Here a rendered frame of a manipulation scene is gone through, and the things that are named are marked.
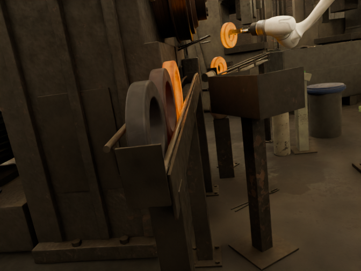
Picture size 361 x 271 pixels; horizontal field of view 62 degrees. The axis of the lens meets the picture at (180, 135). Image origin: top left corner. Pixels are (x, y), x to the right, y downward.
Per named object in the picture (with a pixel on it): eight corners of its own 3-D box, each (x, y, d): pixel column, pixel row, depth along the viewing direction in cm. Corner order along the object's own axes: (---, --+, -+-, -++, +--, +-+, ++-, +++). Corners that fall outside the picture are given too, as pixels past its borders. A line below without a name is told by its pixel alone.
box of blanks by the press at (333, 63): (286, 116, 348) (282, 48, 330) (257, 107, 428) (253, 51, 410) (365, 102, 360) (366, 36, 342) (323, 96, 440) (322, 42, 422)
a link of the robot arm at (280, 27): (262, 32, 170) (271, 41, 180) (289, 29, 160) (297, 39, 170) (265, 14, 171) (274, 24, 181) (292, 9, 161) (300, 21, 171)
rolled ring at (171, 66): (171, 70, 78) (158, 72, 78) (181, 133, 86) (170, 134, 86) (176, 54, 94) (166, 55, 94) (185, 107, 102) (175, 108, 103)
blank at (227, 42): (218, 24, 185) (223, 23, 183) (231, 21, 196) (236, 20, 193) (221, 49, 190) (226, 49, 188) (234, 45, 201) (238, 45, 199)
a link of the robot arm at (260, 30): (271, 35, 179) (261, 36, 183) (270, 19, 177) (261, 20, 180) (264, 35, 173) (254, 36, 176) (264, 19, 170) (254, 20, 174)
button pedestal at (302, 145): (295, 155, 221) (291, 71, 206) (288, 146, 244) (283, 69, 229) (318, 153, 219) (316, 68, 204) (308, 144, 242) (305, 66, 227)
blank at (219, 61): (217, 85, 206) (221, 84, 204) (207, 68, 197) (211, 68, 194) (225, 69, 213) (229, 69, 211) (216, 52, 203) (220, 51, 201)
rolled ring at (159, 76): (169, 62, 78) (157, 64, 78) (158, 75, 61) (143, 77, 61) (179, 128, 84) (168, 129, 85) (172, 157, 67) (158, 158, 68)
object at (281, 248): (272, 279, 106) (257, 75, 89) (226, 245, 129) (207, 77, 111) (310, 256, 115) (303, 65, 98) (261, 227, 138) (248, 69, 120)
